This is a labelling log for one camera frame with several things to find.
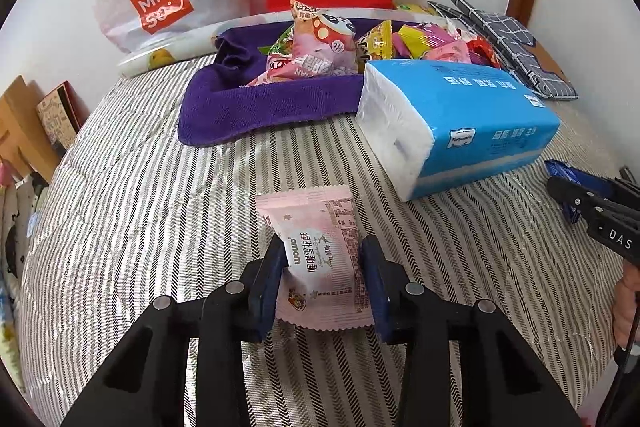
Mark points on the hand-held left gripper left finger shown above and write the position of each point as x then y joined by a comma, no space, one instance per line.
270,287

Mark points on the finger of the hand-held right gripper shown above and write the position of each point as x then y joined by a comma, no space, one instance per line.
565,168
575,194

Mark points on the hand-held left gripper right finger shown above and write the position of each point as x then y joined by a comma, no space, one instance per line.
375,287

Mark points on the pink panda snack packet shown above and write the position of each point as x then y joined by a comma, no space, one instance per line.
325,32

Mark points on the person's right hand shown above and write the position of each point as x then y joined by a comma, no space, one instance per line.
627,307

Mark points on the blue tissue pack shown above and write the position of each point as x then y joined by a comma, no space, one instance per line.
450,107

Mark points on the red snack packet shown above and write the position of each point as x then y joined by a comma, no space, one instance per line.
485,49

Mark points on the navy checked folded cloth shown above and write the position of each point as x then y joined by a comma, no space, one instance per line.
500,32

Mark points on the white pink narrow snack packet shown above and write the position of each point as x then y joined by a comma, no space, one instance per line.
460,29

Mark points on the purple towel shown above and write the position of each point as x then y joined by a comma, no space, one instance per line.
250,107

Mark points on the magenta snack packet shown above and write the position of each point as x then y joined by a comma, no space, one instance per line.
440,32

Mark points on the yellow green snack bag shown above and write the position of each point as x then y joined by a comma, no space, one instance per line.
415,8

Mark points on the pink red-lettered snack packet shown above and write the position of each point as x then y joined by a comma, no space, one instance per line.
300,67

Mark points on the yellow triangular snack packet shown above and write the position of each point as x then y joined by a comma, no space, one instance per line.
375,39

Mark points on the green snack packet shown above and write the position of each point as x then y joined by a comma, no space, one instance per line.
285,43

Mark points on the fruit printed wrap roll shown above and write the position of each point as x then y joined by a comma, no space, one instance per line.
160,57

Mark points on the black white printed cloth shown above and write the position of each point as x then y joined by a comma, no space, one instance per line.
20,217

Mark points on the floral pillow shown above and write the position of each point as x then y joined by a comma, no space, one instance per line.
7,332

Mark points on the patterned kraft notebook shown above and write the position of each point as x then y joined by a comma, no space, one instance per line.
55,117

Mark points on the red book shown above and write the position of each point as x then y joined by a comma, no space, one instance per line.
72,94

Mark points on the wooden headboard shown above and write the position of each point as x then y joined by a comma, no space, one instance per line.
20,127

